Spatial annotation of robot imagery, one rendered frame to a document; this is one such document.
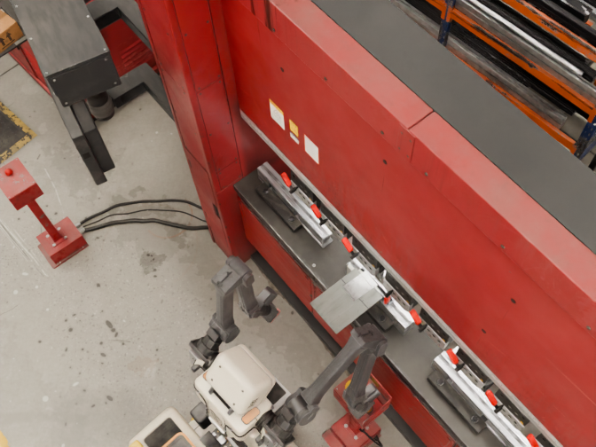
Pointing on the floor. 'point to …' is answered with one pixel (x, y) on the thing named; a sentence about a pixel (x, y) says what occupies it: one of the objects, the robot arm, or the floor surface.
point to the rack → (531, 66)
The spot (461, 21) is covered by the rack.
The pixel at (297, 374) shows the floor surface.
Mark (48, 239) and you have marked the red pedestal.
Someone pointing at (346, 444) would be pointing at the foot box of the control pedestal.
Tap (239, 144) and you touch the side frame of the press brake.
